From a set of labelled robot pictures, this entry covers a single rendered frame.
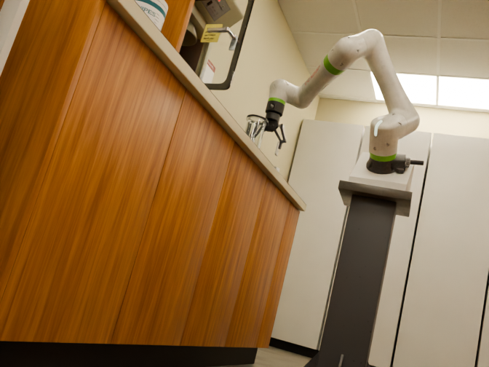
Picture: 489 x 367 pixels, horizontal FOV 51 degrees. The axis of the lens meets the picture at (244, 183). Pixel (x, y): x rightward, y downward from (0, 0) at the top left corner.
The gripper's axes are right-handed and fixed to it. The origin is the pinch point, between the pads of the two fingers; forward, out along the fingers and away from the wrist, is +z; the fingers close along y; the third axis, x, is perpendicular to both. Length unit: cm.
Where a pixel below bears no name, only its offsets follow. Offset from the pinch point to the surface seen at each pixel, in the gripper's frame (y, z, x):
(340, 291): 52, 60, -2
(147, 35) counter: 12, 16, -132
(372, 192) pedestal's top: 58, 14, -8
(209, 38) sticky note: 0, -14, -82
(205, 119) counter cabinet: 10, 19, -85
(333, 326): 53, 75, -2
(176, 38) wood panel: -10, -10, -88
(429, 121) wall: 57, -144, 275
